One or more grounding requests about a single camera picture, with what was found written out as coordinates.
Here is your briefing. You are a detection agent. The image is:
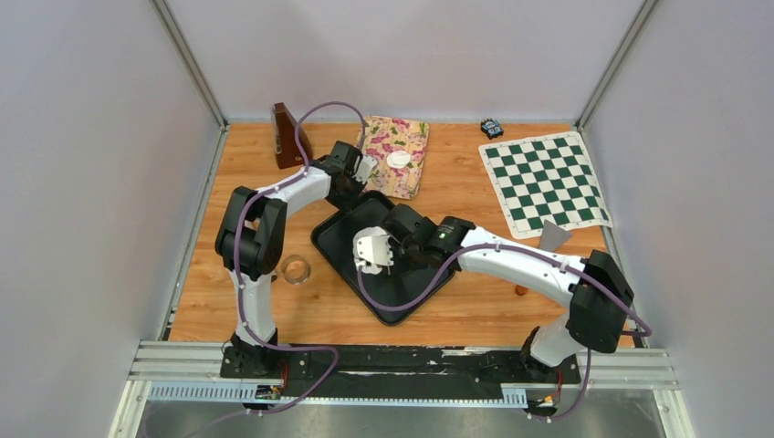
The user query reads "round metal cutter ring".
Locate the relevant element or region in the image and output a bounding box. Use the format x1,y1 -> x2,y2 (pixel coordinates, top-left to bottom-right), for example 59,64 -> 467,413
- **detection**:
281,254 -> 312,286

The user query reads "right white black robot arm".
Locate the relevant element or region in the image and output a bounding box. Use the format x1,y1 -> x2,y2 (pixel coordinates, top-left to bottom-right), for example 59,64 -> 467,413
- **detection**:
380,204 -> 634,381

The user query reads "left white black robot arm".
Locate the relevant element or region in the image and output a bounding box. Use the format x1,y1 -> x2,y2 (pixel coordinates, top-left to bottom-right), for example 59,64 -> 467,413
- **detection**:
214,141 -> 378,377

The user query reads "floral rectangular tray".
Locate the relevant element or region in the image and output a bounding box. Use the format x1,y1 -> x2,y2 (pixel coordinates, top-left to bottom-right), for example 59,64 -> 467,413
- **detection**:
363,116 -> 430,200

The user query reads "brown wooden metronome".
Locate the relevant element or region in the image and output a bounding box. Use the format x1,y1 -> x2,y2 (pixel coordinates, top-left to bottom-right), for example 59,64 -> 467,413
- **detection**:
271,102 -> 314,170

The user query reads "small blue black toy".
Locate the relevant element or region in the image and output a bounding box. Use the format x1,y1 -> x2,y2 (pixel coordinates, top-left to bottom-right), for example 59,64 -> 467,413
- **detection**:
479,118 -> 504,140

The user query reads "green white chess mat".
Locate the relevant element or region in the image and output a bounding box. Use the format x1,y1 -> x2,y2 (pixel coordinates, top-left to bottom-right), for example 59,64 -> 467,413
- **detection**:
478,130 -> 613,240

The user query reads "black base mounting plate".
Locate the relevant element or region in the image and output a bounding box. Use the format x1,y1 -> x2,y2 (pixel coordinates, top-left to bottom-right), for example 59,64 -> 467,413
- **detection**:
220,345 -> 581,401

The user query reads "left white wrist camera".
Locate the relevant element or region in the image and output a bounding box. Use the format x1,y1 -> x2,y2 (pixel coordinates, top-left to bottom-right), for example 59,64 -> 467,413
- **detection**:
353,155 -> 379,184

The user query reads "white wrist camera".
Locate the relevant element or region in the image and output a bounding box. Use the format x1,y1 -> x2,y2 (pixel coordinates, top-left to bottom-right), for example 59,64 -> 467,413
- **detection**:
353,235 -> 393,275
353,155 -> 379,184

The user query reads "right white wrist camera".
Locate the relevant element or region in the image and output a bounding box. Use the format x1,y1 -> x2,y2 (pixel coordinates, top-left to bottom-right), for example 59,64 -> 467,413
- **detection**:
353,235 -> 393,275

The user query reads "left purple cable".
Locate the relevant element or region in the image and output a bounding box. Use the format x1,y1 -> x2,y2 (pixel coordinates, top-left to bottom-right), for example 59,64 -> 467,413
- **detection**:
230,100 -> 369,418

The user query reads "purple cable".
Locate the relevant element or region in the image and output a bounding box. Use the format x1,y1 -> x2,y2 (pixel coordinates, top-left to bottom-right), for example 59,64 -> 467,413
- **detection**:
356,243 -> 653,422
230,100 -> 369,418

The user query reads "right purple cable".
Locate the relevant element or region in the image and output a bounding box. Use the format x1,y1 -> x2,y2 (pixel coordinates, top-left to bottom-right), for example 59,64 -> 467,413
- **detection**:
356,243 -> 653,422

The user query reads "wooden handled metal scraper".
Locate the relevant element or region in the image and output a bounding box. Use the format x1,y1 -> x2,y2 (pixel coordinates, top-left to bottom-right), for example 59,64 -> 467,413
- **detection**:
515,219 -> 572,297

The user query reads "aluminium frame rail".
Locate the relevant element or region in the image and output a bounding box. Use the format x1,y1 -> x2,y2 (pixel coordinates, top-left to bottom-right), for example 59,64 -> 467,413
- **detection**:
110,341 -> 694,437

